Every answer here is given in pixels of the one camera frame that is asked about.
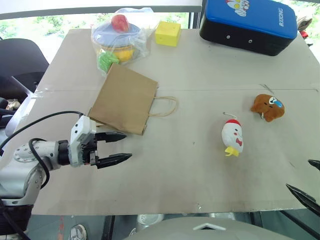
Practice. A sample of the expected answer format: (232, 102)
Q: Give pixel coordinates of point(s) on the grey window frame bar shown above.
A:
(100, 10)

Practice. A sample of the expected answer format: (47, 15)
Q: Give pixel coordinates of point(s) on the blue and black case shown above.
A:
(250, 22)

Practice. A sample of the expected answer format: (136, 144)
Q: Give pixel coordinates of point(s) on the yellow cheese block toy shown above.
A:
(167, 33)

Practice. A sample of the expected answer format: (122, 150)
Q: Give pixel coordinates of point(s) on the blue lidded toy pot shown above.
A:
(105, 35)

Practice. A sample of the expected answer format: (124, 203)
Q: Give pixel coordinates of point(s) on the yellow toy fruit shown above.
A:
(124, 53)

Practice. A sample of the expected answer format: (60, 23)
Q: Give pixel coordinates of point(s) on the brown bear plush toy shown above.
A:
(268, 107)

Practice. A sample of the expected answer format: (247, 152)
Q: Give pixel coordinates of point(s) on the silver robot torso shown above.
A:
(175, 230)

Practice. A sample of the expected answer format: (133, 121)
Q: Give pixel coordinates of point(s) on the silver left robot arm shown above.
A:
(25, 172)

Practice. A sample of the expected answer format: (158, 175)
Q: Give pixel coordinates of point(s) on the red and white object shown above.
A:
(304, 32)

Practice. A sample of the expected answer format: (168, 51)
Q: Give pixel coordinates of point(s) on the clear plastic bag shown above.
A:
(143, 42)

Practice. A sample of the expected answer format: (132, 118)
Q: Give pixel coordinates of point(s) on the green toy vegetable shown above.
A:
(107, 61)

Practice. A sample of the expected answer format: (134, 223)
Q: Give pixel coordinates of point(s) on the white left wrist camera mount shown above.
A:
(80, 132)

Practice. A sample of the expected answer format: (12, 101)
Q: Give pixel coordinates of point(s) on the white chicken plush toy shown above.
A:
(232, 136)

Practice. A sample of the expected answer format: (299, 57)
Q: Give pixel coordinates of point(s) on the red toy fruit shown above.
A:
(120, 23)

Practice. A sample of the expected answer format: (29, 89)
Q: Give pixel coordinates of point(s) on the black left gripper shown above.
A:
(90, 152)

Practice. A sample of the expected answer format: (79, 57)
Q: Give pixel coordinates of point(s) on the white round object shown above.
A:
(148, 218)

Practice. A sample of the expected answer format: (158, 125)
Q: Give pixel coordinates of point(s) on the white sneaker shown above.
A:
(78, 232)

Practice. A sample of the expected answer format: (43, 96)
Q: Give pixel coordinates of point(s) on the black table leg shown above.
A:
(297, 225)
(107, 227)

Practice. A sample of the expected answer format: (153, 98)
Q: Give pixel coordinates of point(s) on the black office chair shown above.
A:
(20, 62)

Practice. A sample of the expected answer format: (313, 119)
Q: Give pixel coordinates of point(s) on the brown paper bag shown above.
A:
(125, 100)

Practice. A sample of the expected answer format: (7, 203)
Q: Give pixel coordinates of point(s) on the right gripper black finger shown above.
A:
(306, 198)
(316, 165)

